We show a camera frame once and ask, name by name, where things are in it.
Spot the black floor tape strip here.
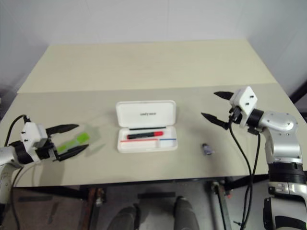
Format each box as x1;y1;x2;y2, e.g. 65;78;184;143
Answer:
18;195;53;203
137;191;176;200

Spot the small dark purple object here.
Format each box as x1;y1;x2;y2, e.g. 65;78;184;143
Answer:
201;143;215;157

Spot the white open pencil case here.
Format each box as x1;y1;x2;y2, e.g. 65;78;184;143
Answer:
115;100;179;154

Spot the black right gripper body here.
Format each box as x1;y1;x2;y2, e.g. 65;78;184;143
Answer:
222;105;244;131

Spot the red marker with black cap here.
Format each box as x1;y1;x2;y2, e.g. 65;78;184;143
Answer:
126;130;165;140

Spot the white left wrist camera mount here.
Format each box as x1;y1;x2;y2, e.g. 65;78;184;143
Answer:
20;122;48;164

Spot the dark rounded shape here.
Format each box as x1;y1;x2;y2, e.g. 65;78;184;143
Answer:
173;195;200;230
106;205;141;230

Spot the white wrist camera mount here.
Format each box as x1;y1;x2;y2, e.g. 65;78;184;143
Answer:
229;86;260;129
20;122;48;164

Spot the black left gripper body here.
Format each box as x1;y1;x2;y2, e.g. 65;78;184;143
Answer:
35;136;60;162

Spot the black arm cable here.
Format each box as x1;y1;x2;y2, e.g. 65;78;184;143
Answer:
4;114;31;230
227;115;262;230

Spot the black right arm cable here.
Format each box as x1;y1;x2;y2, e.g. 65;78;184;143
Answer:
227;115;262;230

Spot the grey metal table leg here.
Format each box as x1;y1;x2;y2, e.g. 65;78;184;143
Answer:
210;181;232;230

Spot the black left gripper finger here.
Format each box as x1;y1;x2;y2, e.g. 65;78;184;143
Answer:
56;144;90;162
46;124;80;138

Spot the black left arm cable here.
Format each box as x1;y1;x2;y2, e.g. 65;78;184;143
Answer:
4;114;31;230

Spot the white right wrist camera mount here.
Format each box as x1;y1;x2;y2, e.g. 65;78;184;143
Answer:
229;86;260;129

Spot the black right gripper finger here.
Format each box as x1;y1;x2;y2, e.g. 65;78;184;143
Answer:
200;112;230;131
213;91;235;101

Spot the rusty metal table leg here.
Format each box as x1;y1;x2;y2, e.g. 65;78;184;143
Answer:
87;187;107;230

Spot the green marker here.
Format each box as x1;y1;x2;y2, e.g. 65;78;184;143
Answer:
57;133;90;154

